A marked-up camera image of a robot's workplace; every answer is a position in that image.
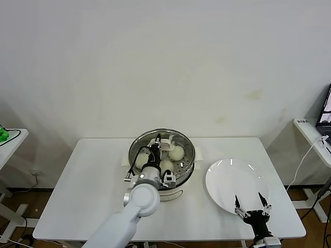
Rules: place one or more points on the white round plate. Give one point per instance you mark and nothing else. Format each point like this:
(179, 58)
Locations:
(232, 180)

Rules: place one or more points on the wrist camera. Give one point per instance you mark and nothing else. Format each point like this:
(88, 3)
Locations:
(271, 242)
(169, 178)

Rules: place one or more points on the white side table with bottle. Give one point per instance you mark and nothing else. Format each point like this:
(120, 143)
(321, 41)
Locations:
(15, 144)

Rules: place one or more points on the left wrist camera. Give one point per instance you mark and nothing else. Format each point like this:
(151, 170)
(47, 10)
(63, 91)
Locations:
(169, 178)

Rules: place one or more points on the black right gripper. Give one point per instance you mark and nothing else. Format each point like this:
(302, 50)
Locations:
(257, 219)

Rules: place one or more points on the steel steamer pot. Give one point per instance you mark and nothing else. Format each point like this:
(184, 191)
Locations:
(173, 193)

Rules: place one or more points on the stainless steel steamer basket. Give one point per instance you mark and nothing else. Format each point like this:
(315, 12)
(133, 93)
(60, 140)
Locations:
(199, 155)

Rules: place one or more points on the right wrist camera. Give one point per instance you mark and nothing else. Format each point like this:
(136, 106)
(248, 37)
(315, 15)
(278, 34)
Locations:
(271, 242)

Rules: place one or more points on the white desk with laptop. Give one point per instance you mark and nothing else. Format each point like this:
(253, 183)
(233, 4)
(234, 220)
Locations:
(305, 129)

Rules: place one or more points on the green plastic bottle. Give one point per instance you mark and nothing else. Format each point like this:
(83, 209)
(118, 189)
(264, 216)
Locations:
(3, 134)

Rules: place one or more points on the black laptop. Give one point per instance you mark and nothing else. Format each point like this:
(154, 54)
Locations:
(326, 113)

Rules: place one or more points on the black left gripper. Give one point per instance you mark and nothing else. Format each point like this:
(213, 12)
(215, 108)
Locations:
(154, 155)

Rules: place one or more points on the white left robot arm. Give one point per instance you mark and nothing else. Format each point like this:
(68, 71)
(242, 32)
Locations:
(124, 224)

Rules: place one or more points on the white steamed baozi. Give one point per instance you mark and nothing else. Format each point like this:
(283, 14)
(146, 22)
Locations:
(141, 160)
(166, 165)
(177, 153)

